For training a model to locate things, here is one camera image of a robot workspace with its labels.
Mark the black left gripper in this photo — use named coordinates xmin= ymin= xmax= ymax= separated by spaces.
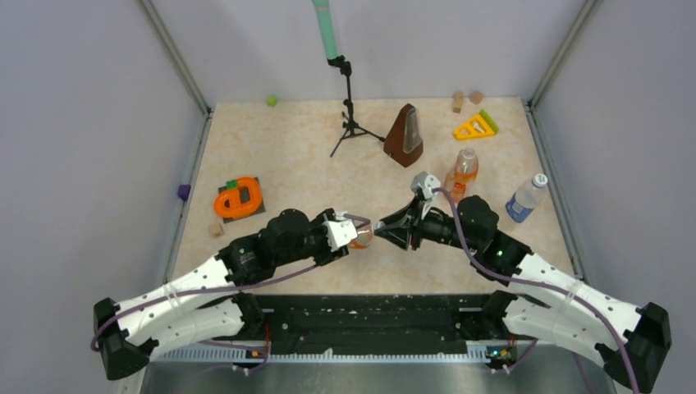
xmin=275 ymin=208 xmax=349 ymax=266

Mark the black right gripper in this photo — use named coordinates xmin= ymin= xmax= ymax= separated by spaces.
xmin=375 ymin=195 xmax=479 ymax=253

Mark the orange tea bottle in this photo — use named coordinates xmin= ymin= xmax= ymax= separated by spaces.
xmin=444 ymin=147 xmax=479 ymax=203
xmin=348 ymin=223 xmax=374 ymax=250

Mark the blue label water bottle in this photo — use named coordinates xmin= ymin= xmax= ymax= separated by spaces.
xmin=505 ymin=173 xmax=548 ymax=223

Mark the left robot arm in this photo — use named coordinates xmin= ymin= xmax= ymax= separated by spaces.
xmin=90 ymin=208 xmax=358 ymax=381

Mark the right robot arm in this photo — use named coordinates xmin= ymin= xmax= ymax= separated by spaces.
xmin=376 ymin=195 xmax=672 ymax=393

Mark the brown wooden metronome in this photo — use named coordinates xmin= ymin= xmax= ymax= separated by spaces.
xmin=383 ymin=103 xmax=424 ymax=167

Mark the small wooden cube left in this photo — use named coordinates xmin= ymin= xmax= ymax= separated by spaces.
xmin=208 ymin=222 xmax=224 ymax=238

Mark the yellow triangle toy block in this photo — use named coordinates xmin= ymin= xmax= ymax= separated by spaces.
xmin=452 ymin=114 xmax=495 ymax=140

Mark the wooden block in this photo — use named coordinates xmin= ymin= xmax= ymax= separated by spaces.
xmin=469 ymin=90 xmax=485 ymax=105
xmin=451 ymin=90 xmax=465 ymax=113

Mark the black mini tripod stand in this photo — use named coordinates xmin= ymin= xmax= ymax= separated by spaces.
xmin=327 ymin=55 xmax=386 ymax=158

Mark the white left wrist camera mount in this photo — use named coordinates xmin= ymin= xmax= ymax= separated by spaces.
xmin=323 ymin=211 xmax=358 ymax=252

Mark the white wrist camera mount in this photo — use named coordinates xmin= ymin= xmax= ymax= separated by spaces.
xmin=410 ymin=171 xmax=442 ymax=219
xmin=323 ymin=211 xmax=358 ymax=252

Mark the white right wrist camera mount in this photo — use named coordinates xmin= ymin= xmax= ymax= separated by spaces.
xmin=410 ymin=171 xmax=442 ymax=219

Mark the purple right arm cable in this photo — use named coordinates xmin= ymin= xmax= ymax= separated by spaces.
xmin=432 ymin=186 xmax=642 ymax=394

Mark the orange ring toy on plate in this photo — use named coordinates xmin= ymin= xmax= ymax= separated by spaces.
xmin=213 ymin=176 xmax=265 ymax=222

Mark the purple wall knob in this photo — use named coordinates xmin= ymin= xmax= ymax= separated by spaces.
xmin=176 ymin=184 xmax=191 ymax=202

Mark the mint green cylinder handle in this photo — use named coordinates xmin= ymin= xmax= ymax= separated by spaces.
xmin=311 ymin=0 xmax=339 ymax=62

